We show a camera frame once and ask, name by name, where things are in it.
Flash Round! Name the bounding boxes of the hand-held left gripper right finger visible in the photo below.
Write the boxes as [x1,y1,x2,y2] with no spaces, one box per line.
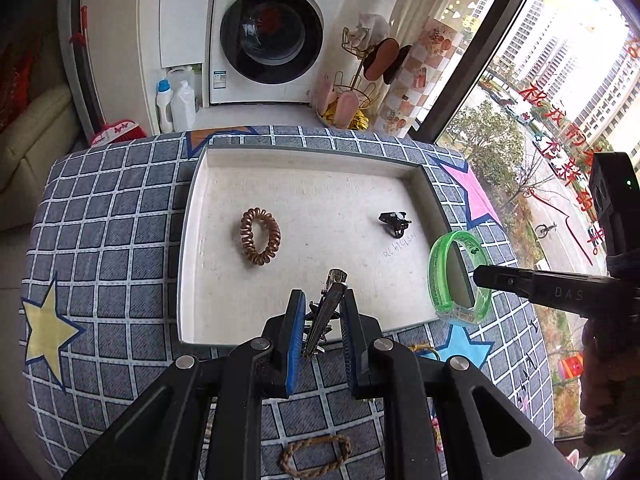
[340,287,583,480]

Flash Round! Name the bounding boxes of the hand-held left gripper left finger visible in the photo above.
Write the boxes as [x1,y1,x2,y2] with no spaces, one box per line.
[62,289,307,480]

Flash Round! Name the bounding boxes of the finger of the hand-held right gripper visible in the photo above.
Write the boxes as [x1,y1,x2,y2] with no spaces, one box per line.
[474,266,613,320]

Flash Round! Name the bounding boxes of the silver star hair clip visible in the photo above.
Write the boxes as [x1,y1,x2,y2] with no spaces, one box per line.
[302,269,349,358]

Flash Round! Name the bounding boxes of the green translucent bracelet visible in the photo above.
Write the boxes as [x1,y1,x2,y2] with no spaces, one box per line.
[428,230,491,328]

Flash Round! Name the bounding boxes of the beige braided hair tie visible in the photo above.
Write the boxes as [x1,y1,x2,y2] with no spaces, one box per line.
[278,434,352,478]

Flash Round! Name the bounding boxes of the white shallow tray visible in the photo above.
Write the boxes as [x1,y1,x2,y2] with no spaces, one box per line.
[176,144,493,347]

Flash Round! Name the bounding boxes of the person's right forearm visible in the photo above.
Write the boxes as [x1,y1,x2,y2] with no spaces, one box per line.
[580,317,640,453]

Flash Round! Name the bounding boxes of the red window decal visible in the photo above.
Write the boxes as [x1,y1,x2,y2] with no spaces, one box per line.
[517,80,608,266]

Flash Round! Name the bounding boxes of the black hair claw clip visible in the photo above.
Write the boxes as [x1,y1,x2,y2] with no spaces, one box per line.
[378,210,412,240]

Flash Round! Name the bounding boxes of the blue plaid star cloth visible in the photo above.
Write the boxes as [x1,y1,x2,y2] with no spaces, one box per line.
[20,125,556,480]

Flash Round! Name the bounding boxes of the yellow slippers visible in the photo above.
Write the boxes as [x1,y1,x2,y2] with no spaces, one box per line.
[322,105,371,131]

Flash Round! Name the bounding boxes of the pink checkered curtain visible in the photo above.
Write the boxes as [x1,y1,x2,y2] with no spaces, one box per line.
[380,17,463,138]

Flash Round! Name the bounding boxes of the clear plastic jug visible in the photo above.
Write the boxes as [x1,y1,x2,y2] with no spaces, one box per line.
[171,81,197,131]

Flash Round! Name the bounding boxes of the dark slipper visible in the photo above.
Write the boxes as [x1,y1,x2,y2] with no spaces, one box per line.
[382,45,412,83]

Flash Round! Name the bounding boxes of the white blue-capped detergent bottle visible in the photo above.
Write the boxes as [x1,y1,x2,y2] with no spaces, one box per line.
[156,78,174,134]

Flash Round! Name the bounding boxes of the brown slipper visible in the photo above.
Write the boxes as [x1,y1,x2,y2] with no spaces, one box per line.
[362,39,401,81]

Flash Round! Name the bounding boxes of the red white fabric bag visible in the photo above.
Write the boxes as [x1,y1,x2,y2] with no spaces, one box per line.
[90,119,148,148]

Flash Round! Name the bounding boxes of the white plastic jug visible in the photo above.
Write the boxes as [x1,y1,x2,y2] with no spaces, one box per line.
[167,66,196,91]

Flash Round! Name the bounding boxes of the white cloth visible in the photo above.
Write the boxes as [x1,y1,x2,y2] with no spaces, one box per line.
[357,12,391,41]

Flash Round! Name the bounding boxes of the white washing machine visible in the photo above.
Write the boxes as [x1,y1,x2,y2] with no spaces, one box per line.
[207,0,346,107]

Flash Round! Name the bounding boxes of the cream sofa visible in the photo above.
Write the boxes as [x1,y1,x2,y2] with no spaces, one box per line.
[0,82,83,231]

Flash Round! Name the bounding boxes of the white cabinet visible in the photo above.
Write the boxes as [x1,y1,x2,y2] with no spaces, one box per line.
[80,0,221,133]

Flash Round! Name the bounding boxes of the red cushion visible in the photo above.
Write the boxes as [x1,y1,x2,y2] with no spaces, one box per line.
[0,35,51,131]

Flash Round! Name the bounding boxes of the brown spiral hair tie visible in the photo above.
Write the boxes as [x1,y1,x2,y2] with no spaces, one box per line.
[240,206,282,267]

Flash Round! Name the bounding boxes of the gold wire shoe rack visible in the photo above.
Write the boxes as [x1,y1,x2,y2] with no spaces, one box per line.
[315,25,396,131]

